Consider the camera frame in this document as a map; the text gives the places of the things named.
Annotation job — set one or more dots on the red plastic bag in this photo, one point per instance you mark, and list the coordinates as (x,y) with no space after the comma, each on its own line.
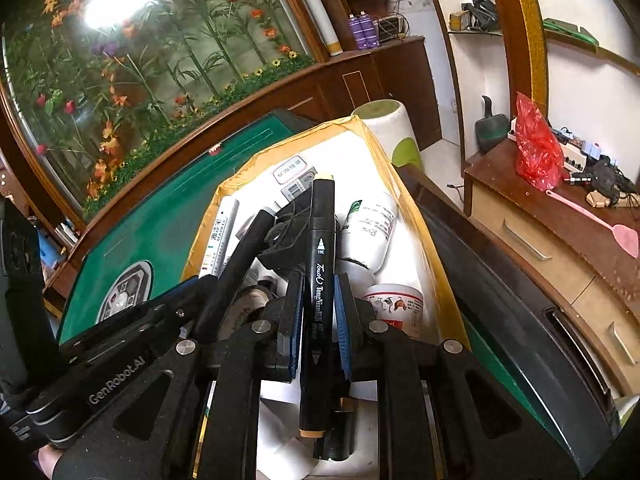
(537,145)

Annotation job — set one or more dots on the small yellow box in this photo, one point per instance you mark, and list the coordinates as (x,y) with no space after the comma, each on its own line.
(458,21)

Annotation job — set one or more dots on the black bag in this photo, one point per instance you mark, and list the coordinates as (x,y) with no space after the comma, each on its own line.
(480,10)

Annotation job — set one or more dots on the blue object on shelf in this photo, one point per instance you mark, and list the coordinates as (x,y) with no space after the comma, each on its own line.
(48,250)

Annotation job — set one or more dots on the rolled white poster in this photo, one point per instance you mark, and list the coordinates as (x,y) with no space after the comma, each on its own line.
(320,15)

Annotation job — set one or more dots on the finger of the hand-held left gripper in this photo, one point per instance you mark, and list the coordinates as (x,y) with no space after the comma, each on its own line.
(190,290)
(165,332)

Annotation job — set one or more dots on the flower mural glass panel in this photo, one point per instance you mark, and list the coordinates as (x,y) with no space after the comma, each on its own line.
(150,60)

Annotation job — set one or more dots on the white foam box yellow tape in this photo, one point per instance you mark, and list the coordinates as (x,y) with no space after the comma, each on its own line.
(345,155)

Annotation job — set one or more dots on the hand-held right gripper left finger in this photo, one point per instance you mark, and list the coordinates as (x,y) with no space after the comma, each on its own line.
(295,330)

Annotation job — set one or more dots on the black round rubber pad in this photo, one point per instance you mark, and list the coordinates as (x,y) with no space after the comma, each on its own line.
(285,240)

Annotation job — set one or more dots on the white green cylindrical stool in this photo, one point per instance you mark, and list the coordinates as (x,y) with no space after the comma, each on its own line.
(385,130)

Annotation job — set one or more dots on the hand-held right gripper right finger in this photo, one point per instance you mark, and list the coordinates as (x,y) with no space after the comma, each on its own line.
(344,330)

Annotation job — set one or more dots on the white box red-bordered label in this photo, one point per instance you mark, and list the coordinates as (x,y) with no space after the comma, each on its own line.
(295,175)

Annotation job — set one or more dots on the person's left hand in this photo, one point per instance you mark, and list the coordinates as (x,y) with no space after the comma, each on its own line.
(50,465)

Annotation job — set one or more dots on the wooden drawer cabinet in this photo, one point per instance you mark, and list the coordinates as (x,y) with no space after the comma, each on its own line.
(540,260)

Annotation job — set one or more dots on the white bottle green label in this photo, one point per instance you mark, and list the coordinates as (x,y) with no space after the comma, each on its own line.
(370,230)

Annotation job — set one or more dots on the white paint marker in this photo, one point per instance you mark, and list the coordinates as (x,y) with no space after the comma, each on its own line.
(220,240)

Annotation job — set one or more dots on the small wooden piece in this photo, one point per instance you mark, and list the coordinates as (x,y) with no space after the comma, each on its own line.
(599,200)

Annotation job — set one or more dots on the mahjong table control panel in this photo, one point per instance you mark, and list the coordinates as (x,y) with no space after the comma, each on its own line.
(125,295)

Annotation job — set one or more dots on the small red white object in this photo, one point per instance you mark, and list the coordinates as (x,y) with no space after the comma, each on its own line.
(215,150)

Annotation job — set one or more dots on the white power strip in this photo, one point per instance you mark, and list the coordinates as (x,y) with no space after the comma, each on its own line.
(575,152)

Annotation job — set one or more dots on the dark wooden cabinet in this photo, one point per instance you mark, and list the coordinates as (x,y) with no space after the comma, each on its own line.
(400,85)

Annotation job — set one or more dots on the small white bottle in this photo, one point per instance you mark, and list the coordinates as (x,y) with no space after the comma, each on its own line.
(355,275)

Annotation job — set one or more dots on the black glue gun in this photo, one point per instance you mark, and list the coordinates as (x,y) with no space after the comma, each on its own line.
(605,175)

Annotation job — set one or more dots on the black marker beige ends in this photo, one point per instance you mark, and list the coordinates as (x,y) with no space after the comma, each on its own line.
(317,260)

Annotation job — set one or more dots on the black cylindrical battery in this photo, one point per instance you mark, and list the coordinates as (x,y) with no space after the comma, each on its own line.
(335,435)

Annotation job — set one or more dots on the green flat item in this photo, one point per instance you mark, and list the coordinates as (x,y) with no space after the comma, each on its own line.
(570,30)

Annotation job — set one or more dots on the white jar red label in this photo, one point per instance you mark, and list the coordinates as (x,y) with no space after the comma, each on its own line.
(395,310)

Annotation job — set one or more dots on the gold glitter pillar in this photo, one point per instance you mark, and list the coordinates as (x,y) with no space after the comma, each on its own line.
(525,35)

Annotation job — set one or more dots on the pink fly swatter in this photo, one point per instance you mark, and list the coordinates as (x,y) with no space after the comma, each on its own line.
(625,237)

